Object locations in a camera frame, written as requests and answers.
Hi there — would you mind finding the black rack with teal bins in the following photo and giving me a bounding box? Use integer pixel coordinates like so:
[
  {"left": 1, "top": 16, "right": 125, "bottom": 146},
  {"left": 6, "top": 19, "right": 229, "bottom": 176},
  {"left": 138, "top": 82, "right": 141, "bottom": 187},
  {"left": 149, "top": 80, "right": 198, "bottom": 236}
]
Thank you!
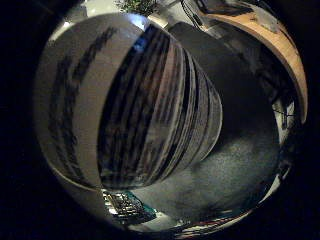
[{"left": 103, "top": 189, "right": 158, "bottom": 224}]

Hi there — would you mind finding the green plant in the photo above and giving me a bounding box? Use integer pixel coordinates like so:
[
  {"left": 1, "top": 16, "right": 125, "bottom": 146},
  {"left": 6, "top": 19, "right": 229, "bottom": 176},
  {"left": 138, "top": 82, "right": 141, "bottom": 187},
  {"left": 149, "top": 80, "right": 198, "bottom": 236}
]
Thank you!
[{"left": 114, "top": 0, "right": 161, "bottom": 17}]

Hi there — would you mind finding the wooden table edge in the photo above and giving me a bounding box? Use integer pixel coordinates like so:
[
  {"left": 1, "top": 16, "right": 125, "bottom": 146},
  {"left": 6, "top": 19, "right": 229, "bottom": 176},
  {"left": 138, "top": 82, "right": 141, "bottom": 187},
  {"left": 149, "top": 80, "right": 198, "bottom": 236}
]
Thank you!
[{"left": 206, "top": 9, "right": 308, "bottom": 124}]

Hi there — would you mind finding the red cable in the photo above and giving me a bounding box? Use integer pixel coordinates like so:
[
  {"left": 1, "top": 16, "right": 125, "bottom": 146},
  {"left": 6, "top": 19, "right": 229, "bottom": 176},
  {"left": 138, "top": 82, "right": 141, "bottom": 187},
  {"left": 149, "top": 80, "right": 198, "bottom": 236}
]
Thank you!
[{"left": 179, "top": 209, "right": 254, "bottom": 234}]

